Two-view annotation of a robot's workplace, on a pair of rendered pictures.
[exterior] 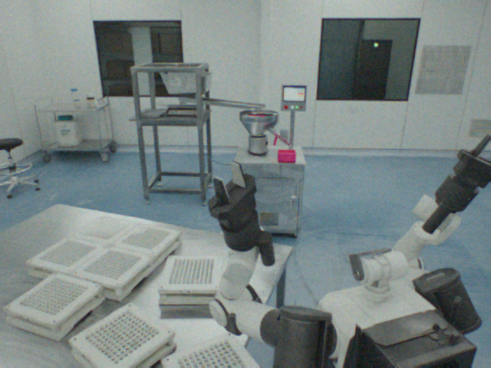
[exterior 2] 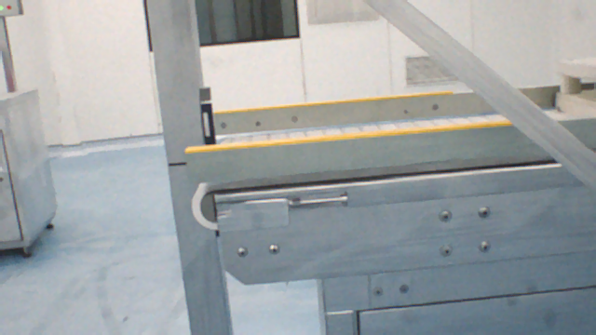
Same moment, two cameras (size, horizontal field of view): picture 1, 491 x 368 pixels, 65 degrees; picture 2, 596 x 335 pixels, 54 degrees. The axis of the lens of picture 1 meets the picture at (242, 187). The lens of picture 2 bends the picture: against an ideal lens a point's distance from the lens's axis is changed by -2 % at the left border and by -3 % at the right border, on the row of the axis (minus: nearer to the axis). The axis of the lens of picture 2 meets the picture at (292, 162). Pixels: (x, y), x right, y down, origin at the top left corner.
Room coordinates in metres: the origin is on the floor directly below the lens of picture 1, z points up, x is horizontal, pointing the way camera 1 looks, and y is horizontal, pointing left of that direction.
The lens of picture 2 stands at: (0.37, -1.28, 0.95)
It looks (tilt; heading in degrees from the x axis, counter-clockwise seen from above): 13 degrees down; 349
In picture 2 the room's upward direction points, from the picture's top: 5 degrees counter-clockwise
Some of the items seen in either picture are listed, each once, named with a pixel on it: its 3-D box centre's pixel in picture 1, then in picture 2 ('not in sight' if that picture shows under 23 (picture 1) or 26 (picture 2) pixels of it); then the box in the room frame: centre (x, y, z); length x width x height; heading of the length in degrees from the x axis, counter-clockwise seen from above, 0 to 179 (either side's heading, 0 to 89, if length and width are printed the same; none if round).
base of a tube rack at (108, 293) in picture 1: (115, 275); not in sight; (1.41, 0.55, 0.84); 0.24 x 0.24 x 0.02; 69
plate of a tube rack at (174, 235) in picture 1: (146, 239); not in sight; (1.64, 0.46, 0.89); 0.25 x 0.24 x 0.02; 159
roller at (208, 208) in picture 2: not in sight; (226, 176); (1.08, -1.34, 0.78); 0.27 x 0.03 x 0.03; 170
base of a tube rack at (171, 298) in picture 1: (193, 283); not in sight; (1.36, 0.21, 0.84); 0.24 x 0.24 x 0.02; 0
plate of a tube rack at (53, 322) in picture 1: (55, 298); not in sight; (1.19, 0.71, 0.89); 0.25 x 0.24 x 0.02; 159
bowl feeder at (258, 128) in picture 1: (265, 132); not in sight; (3.53, -0.21, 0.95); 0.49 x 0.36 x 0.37; 87
